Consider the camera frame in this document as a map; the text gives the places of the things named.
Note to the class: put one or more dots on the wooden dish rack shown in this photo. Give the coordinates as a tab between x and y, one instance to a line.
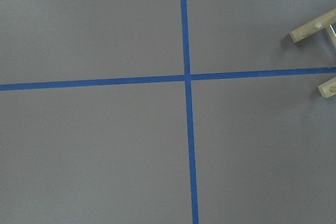
323	22

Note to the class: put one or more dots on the brown paper table cover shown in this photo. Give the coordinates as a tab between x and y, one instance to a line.
166	111

